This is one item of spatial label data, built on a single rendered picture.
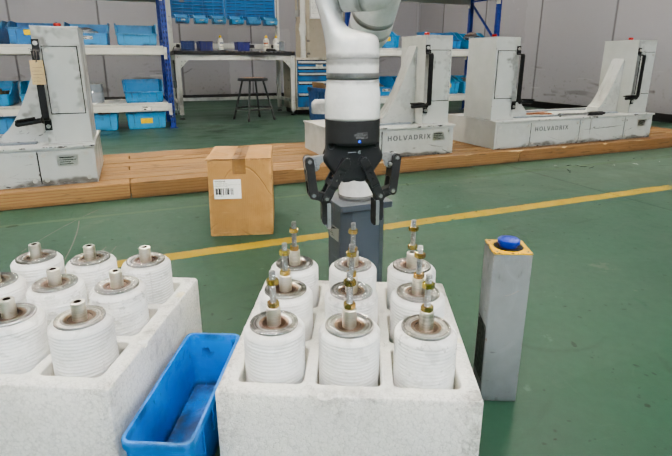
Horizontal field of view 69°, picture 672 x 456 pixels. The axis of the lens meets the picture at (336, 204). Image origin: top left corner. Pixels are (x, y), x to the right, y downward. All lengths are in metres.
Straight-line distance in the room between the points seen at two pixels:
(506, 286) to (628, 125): 3.45
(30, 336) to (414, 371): 0.60
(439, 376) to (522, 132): 2.91
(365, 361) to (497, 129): 2.79
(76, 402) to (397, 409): 0.48
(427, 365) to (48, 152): 2.19
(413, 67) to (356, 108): 2.58
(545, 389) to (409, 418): 0.44
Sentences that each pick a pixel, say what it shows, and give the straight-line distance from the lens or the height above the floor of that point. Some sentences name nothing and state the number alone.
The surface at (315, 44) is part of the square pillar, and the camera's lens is 7.14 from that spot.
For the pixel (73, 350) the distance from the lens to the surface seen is 0.87.
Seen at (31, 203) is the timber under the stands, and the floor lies 0.02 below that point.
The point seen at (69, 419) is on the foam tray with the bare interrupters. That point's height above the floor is 0.12.
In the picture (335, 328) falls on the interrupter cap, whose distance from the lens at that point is 0.77.
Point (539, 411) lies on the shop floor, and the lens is 1.09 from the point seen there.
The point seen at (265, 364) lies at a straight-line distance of 0.78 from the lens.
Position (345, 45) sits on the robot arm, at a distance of 0.64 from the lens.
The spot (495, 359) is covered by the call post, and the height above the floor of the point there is 0.09.
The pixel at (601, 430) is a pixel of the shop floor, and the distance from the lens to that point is 1.09.
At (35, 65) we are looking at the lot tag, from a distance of 2.62.
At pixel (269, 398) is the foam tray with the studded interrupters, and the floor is 0.17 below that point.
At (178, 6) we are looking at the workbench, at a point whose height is 1.28.
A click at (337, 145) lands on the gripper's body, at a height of 0.54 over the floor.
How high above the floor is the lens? 0.64
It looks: 16 degrees down
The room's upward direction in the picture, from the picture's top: straight up
